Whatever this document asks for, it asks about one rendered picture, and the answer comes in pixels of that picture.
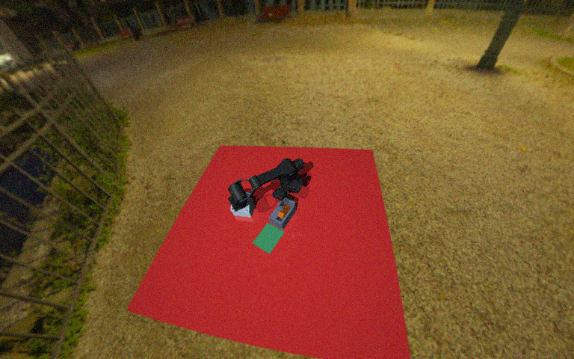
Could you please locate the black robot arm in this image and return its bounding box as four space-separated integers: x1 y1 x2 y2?
228 158 304 212

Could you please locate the orange l-shaped part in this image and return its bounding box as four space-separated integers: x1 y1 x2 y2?
278 204 291 218

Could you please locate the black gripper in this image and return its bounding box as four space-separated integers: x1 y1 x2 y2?
272 174 300 200

